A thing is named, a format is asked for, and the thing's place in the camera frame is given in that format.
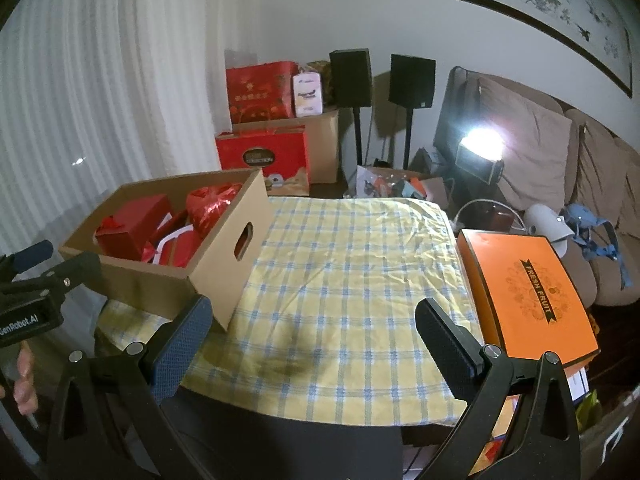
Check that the black speaker stand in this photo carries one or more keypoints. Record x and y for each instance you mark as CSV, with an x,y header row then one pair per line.
x,y
408,135
358,135

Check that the small white box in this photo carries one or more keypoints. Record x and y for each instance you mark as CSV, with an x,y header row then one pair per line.
x,y
306,94

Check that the bright video light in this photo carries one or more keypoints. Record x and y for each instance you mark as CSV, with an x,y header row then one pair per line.
x,y
480,152

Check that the clear plastic bag with items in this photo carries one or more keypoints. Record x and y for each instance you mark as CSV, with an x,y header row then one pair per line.
x,y
380,180

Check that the yellow checked tablecloth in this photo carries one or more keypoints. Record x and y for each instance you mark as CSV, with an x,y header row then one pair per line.
x,y
340,285

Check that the small brown wooden box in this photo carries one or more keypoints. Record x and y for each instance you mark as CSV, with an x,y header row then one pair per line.
x,y
500,220

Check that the person's left hand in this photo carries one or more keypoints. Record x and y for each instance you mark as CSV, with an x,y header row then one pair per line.
x,y
25,390

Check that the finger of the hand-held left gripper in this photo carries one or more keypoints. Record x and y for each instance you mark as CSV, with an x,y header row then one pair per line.
x,y
80,267
32,253

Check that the orange flat box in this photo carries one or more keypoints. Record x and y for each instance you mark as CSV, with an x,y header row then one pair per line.
x,y
525,285

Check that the black table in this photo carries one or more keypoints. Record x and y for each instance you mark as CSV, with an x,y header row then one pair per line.
x,y
280,445

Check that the red box with round window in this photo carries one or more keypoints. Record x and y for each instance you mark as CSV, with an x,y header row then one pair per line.
x,y
260,155

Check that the red rounded tin box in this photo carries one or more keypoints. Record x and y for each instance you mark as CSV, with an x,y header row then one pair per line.
x,y
185,252

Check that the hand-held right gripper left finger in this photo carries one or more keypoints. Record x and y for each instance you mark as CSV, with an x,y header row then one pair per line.
x,y
180,340

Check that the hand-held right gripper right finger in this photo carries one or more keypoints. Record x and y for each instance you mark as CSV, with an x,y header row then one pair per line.
x,y
445,345

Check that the white curtain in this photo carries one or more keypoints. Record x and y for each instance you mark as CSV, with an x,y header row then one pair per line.
x,y
100,85

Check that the large red patterned gift bag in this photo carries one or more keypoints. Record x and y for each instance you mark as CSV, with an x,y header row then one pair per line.
x,y
260,92

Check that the beige sofa cushion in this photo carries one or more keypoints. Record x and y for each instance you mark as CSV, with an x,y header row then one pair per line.
x,y
595,160
530,135

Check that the large brown cardboard carton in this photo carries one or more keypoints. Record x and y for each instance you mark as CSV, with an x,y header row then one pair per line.
x,y
325,150

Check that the yellow green snack packet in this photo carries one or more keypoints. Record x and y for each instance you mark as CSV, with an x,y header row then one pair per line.
x,y
590,407

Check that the red gift box with ribbon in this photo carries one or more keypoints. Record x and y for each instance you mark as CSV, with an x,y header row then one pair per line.
x,y
135,230

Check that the brown cardboard box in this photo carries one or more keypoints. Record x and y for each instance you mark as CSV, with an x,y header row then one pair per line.
x,y
210,280

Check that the black flat panel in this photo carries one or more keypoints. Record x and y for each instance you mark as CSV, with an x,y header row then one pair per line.
x,y
450,120

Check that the brown sofa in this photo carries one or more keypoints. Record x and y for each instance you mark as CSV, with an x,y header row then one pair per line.
x,y
600,285

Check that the framed wall painting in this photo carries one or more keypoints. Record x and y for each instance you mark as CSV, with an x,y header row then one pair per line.
x,y
540,0

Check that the red foil ribbon ball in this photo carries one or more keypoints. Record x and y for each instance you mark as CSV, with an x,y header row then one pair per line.
x,y
210,205

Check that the small dark box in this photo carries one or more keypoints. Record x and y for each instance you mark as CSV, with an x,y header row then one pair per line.
x,y
427,160

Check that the brown patterned package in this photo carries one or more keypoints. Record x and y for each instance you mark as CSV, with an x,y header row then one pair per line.
x,y
317,69

